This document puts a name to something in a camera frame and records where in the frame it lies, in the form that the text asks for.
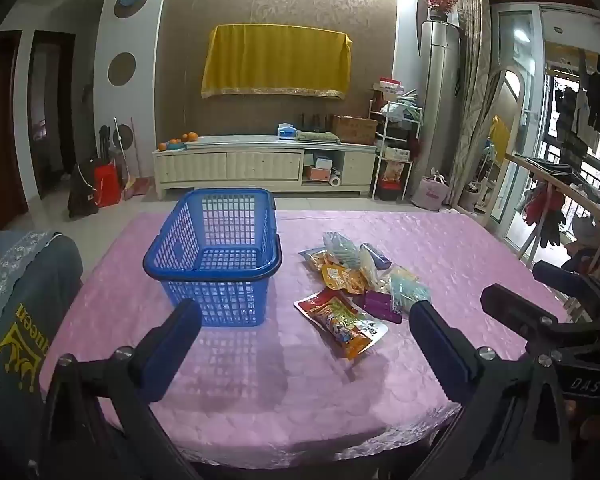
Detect black red gloves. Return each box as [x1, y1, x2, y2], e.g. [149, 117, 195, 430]
[522, 180, 567, 249]

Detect patterned curtain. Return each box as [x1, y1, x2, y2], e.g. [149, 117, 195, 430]
[450, 0, 491, 211]

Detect pink bag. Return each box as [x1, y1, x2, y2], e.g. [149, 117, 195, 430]
[412, 175, 451, 211]

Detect orange snack packet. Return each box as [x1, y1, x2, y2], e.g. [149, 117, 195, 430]
[321, 265, 370, 295]

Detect brown wooden door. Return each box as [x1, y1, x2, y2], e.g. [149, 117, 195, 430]
[0, 30, 31, 221]

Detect black bag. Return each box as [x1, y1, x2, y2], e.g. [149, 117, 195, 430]
[67, 160, 101, 218]

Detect cream television cabinet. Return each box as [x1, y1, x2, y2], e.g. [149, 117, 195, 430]
[152, 135, 378, 200]

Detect blue plastic basket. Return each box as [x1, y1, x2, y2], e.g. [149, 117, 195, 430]
[143, 188, 283, 328]

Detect lavender snack packet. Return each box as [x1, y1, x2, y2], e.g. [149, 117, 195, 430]
[360, 243, 392, 268]

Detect purple snack packet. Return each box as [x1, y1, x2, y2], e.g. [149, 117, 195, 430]
[352, 290, 403, 323]

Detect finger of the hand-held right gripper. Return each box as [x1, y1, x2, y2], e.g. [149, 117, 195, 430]
[532, 260, 600, 331]
[480, 284, 600, 361]

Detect round wall ornament blue plate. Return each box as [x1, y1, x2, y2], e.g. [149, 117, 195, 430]
[113, 0, 150, 19]

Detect pink broom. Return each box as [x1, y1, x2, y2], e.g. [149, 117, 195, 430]
[112, 117, 151, 201]

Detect red bag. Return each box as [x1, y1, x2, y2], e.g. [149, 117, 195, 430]
[94, 160, 123, 207]

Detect cardboard box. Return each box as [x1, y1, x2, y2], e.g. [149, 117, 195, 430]
[330, 115, 378, 146]

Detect red printed box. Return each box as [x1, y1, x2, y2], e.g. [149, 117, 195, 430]
[380, 160, 411, 188]

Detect person's right hand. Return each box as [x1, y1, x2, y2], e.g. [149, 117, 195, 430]
[565, 400, 600, 443]

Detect blue-edged orange chip packet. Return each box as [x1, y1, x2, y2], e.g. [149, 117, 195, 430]
[300, 247, 331, 271]

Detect red snack packet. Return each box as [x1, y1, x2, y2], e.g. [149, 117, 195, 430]
[294, 290, 388, 346]

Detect red flower vase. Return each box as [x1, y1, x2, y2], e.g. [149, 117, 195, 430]
[422, 0, 458, 23]

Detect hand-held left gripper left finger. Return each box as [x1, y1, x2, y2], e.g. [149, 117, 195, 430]
[40, 299, 203, 480]

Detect pink tablecloth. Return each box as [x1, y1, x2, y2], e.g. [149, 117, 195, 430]
[40, 210, 571, 471]

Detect white wire rack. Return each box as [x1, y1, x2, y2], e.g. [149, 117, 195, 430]
[370, 100, 423, 201]

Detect plain round wall ornament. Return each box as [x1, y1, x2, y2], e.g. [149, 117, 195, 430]
[107, 52, 136, 87]

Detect grey chair cover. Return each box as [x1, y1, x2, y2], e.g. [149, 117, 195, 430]
[0, 230, 83, 461]

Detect orange sausage stick packet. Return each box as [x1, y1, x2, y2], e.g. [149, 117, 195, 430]
[320, 297, 373, 361]

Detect hanging clothes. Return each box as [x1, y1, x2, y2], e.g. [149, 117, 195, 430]
[555, 55, 600, 161]

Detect narrow cracker packet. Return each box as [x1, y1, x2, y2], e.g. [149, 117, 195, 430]
[357, 255, 381, 291]

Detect blue-tinted clear snack bag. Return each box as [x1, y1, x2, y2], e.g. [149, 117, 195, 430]
[387, 266, 433, 311]

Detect yellow cloth cover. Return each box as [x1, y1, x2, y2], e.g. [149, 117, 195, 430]
[201, 24, 353, 100]

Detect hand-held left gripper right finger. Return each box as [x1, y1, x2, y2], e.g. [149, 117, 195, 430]
[409, 300, 576, 480]

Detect silver standing air conditioner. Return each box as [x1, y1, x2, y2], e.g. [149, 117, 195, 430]
[420, 20, 463, 186]

